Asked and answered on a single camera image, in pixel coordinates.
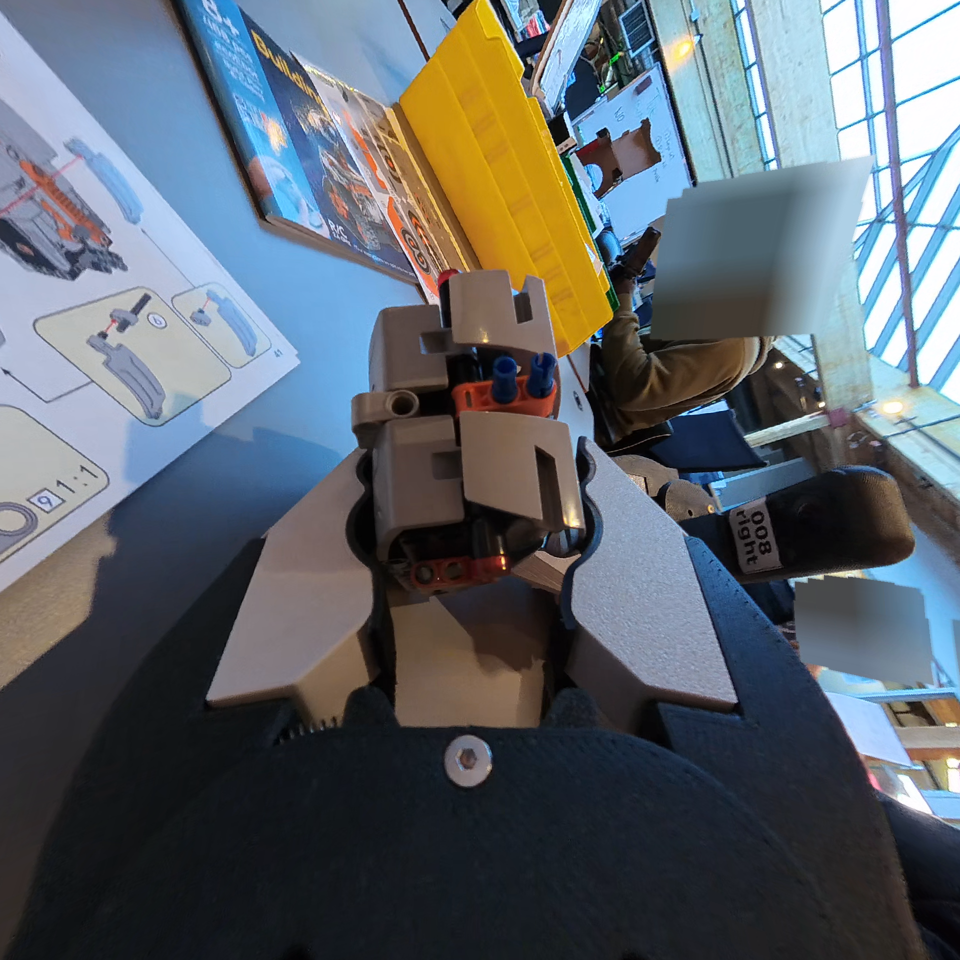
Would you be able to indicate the open instruction manual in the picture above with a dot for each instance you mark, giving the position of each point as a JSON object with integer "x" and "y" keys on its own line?
{"x": 105, "y": 345}

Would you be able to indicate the white standing board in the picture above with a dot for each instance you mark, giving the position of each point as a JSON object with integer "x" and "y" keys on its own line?
{"x": 567, "y": 53}

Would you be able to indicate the blue instruction booklet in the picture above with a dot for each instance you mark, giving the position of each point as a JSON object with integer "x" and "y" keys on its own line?
{"x": 263, "y": 120}

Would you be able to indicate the yellow plastic bin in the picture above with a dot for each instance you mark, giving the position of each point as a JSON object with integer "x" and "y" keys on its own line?
{"x": 495, "y": 165}

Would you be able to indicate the grey building block robot body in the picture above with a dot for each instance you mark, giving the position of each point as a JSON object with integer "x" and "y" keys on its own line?
{"x": 435, "y": 480}

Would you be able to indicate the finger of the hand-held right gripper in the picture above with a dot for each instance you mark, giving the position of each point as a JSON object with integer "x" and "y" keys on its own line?
{"x": 675, "y": 495}

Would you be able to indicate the dark office chair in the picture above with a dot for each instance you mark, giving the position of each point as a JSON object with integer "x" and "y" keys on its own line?
{"x": 705, "y": 443}

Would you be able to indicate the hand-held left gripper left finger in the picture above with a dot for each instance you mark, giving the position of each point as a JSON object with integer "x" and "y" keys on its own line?
{"x": 293, "y": 600}

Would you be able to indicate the whiteboard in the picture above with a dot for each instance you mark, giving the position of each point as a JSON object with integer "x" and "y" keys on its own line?
{"x": 645, "y": 105}

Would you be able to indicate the brown cardboard cutout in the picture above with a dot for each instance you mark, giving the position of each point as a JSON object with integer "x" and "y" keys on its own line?
{"x": 618, "y": 158}

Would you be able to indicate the grey desk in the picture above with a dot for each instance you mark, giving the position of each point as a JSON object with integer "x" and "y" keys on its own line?
{"x": 195, "y": 165}

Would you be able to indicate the robot sticker sheet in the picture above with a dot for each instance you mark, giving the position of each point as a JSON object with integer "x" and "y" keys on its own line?
{"x": 383, "y": 180}

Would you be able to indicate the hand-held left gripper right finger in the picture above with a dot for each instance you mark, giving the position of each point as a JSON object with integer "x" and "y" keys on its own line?
{"x": 645, "y": 615}

